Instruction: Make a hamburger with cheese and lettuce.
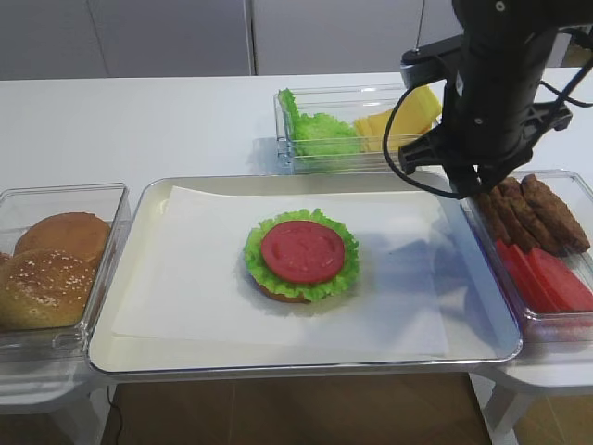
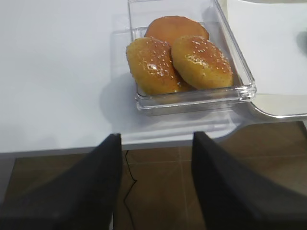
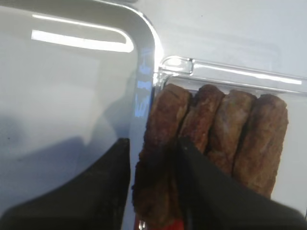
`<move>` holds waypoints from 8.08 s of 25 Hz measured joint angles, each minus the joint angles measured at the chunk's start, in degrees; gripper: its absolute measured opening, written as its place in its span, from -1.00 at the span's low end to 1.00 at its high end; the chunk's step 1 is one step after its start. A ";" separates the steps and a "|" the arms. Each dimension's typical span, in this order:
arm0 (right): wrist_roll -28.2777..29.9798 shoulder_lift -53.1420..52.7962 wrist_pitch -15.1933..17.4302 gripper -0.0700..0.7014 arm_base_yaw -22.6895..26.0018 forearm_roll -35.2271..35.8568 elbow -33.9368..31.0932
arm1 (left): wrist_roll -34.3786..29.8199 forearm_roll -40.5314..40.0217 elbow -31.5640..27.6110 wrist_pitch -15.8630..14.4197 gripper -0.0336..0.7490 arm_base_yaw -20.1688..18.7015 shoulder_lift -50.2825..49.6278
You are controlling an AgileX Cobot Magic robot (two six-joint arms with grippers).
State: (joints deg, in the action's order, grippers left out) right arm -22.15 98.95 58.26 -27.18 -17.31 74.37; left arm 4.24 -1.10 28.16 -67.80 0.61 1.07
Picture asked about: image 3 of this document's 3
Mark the clear patty tomato container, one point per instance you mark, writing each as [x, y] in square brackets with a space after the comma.
[291, 181]

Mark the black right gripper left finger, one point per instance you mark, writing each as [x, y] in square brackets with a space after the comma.
[93, 200]

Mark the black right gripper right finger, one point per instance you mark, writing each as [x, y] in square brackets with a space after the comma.
[211, 200]

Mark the white metal tray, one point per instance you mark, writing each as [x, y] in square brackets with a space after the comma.
[75, 75]

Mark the red tomato slice left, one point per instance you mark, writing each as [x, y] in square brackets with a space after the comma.
[141, 225]

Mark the brown patty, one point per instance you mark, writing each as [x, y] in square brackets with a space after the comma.
[154, 193]
[259, 152]
[198, 121]
[225, 133]

